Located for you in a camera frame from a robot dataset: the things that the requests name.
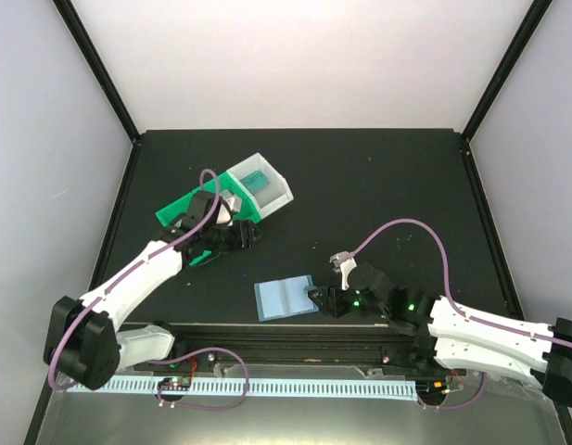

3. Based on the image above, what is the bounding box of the white slotted cable duct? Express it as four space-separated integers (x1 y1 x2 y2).
95 375 417 401

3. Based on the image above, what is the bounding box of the green bin middle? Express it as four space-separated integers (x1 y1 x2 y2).
199 170 261 225

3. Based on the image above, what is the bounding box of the white translucent bin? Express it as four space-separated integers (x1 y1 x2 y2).
226 153 294 223

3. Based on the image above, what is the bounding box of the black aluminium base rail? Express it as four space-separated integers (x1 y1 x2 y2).
158 322 449 379

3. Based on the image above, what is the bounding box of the teal VIP card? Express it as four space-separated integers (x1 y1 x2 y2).
240 171 270 195

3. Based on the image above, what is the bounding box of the right frame post black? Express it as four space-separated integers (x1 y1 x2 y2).
461 0 554 140

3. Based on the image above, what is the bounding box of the left frame post black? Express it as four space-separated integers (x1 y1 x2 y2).
53 0 141 143

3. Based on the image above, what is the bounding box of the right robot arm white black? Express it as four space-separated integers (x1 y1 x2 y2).
305 261 572 408

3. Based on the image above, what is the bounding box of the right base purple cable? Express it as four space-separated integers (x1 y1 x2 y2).
417 370 490 413

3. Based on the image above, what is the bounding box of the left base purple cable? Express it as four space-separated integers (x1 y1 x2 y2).
150 347 250 411

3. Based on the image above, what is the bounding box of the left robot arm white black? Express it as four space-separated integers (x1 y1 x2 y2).
44 191 258 390

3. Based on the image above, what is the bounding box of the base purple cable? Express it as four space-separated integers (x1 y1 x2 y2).
150 347 250 411
417 370 490 413

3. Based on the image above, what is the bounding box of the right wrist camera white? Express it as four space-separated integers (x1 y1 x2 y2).
329 251 357 291

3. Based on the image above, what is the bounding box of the right controller board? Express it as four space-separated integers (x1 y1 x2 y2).
415 380 453 395

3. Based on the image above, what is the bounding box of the left controller board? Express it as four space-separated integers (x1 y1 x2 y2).
158 376 191 391

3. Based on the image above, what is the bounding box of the controller board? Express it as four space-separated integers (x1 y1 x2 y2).
158 376 191 391
415 380 453 395

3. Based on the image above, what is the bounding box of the frame post black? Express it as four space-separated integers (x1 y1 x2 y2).
53 0 141 143
461 0 554 140

